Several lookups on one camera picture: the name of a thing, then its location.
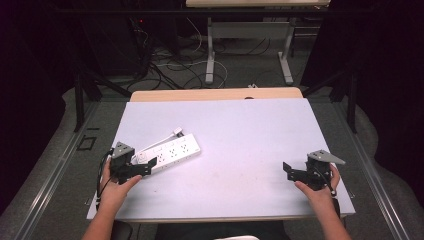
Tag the white table cover sheet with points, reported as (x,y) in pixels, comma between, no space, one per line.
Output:
(240,146)

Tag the person's right hand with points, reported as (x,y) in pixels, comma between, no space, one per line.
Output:
(321,196)

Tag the dark computer tower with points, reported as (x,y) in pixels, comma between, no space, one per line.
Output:
(113,43)

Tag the person's dark clothed legs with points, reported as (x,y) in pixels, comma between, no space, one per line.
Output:
(220,230)

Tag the black metal stand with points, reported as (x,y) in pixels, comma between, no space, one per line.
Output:
(350,96)
(88,93)

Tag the white metal desk frame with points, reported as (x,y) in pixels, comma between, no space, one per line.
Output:
(250,30)

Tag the metal floor rail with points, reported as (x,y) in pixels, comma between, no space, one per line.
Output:
(53,173)
(370,170)

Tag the white power strip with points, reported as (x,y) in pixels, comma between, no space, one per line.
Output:
(176,151)

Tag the person's left hand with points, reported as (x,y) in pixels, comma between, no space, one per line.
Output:
(115,193)

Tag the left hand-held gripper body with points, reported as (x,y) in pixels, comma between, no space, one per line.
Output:
(121,151)

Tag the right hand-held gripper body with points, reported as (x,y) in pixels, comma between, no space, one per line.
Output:
(318,173)

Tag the white power plug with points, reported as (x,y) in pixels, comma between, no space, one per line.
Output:
(178,131)

